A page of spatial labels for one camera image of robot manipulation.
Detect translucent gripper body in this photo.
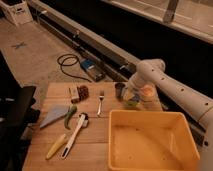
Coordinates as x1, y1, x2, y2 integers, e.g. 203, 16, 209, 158
123, 82, 140, 101

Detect blue sponge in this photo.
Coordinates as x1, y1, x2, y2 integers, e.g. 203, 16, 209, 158
130, 94, 140, 102

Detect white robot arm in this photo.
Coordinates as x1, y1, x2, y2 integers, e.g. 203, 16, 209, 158
127, 59, 213, 171

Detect dark metal cup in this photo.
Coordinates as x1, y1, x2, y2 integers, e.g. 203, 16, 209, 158
115, 82, 125, 99

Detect green plastic cup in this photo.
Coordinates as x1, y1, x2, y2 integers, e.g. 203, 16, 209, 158
125, 100, 139, 110

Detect silver fork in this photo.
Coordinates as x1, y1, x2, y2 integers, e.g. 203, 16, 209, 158
97, 90, 105, 117

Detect blue power box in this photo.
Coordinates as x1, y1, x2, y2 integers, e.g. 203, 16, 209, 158
80, 59, 105, 82

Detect brown round object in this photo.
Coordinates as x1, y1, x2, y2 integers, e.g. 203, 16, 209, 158
78, 85, 89, 100

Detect yellow plastic bin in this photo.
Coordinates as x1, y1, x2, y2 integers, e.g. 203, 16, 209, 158
108, 110, 200, 171

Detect green pepper toy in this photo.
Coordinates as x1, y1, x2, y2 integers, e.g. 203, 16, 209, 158
64, 105, 77, 129

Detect grey blue cloth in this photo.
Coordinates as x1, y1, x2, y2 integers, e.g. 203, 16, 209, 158
40, 105, 69, 128

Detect yellow banana toy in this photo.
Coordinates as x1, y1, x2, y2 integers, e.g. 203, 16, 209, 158
45, 134, 67, 160

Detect black chair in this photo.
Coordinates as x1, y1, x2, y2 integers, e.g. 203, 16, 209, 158
0, 51, 40, 171

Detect white crate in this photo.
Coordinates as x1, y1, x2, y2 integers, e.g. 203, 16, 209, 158
0, 0, 33, 26

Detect white handled brush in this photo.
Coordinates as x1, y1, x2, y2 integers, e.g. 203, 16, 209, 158
61, 113, 89, 159

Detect black cable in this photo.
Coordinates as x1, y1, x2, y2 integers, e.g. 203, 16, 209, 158
56, 53, 93, 83

